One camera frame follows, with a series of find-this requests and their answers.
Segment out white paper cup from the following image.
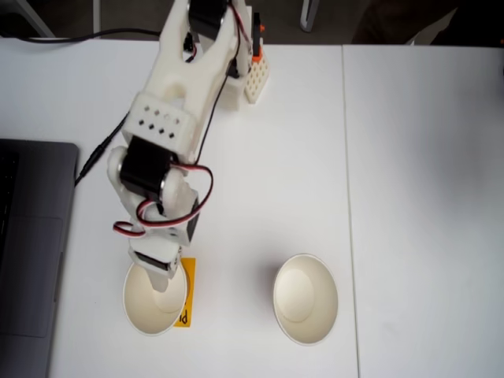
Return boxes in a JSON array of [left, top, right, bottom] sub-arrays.
[[272, 253, 339, 347], [122, 251, 189, 338]]

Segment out grey laptop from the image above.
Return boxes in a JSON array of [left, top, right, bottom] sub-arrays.
[[0, 138, 80, 378]]

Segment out black power cable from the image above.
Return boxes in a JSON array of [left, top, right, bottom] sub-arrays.
[[73, 53, 197, 187]]

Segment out black usb cable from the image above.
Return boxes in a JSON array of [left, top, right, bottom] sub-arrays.
[[0, 26, 165, 43]]

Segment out white chair frame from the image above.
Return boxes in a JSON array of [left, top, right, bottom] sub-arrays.
[[399, 27, 421, 45]]

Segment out black orange table clamp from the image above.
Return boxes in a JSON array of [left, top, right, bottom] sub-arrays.
[[251, 11, 266, 64]]

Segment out grey chair foot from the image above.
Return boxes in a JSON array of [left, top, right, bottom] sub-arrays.
[[299, 0, 321, 33]]

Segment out slanted white furniture leg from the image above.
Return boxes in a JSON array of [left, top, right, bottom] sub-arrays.
[[9, 0, 54, 39]]

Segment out yellow sticky note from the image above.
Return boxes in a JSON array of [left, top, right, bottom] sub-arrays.
[[172, 256, 197, 328]]

